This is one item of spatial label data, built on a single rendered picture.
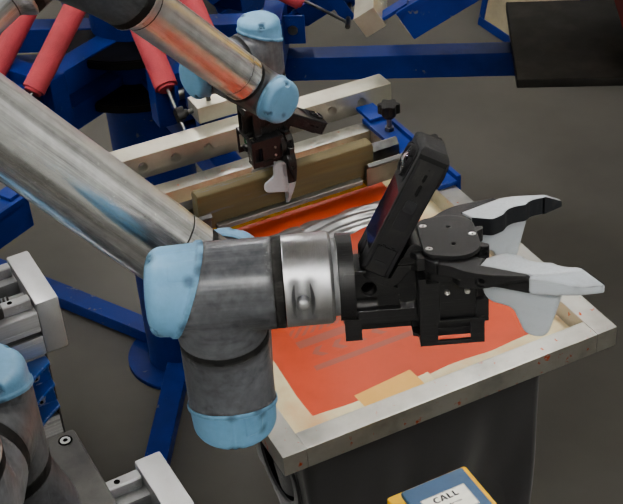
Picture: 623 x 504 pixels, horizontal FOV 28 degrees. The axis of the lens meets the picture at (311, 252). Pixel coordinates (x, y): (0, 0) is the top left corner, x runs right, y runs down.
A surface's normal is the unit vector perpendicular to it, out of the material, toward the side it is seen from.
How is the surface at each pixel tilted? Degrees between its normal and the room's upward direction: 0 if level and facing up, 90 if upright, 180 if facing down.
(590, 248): 0
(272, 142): 90
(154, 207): 53
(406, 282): 82
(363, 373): 0
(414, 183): 81
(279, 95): 91
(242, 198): 90
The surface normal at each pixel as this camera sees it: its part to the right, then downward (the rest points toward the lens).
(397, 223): 0.01, 0.44
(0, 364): -0.07, -0.88
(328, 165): 0.44, 0.50
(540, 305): -0.50, 0.43
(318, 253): -0.03, -0.50
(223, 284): 0.01, -0.03
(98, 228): 0.00, 0.62
